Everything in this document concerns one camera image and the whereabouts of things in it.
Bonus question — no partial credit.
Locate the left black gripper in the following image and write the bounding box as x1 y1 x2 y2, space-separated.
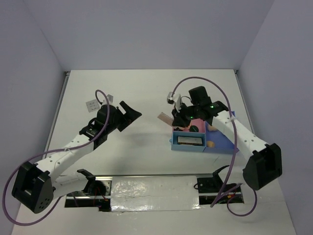
106 101 141 134

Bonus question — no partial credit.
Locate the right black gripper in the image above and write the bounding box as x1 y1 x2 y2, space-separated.
172 101 200 128

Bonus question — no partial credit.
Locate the green puff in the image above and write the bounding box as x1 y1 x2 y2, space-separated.
189 125 199 133

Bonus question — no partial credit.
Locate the brown eyeshadow palette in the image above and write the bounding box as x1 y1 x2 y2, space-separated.
177 136 203 146

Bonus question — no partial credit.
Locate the gourd sponge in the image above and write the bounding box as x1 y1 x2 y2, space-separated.
207 125 218 132

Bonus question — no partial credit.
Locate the orange teardrop sponge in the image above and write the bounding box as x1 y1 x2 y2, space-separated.
206 141 215 148

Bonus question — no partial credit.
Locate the silver grey eyeshadow palette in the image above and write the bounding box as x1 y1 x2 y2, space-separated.
86 99 100 113

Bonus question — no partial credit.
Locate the peach puff with ribbon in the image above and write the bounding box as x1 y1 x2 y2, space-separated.
179 125 191 131

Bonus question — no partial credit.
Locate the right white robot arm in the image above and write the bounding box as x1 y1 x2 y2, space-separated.
167 86 282 190

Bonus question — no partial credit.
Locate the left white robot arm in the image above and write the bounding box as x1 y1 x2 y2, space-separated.
12 101 142 213

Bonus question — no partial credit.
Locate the pink drawer box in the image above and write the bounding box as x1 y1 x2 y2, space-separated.
172 119 206 133

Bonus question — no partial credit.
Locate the light blue drawer box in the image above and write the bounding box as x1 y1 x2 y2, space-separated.
170 131 206 152

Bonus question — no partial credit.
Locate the purple-blue organizer tray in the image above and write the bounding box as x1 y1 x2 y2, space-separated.
204 122 234 154

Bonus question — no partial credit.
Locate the silver foil tape sheet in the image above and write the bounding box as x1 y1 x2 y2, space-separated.
111 176 200 212

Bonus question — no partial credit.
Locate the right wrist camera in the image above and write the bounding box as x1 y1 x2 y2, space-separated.
167 92 181 111

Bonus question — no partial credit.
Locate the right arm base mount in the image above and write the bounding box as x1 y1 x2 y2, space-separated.
194 165 244 205

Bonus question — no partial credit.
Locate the aluminium rail left edge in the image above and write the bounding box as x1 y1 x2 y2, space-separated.
44 71 70 152

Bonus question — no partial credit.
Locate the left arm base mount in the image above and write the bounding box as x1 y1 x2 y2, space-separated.
65 169 112 212

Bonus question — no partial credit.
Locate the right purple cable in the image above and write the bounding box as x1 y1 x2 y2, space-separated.
172 76 257 217

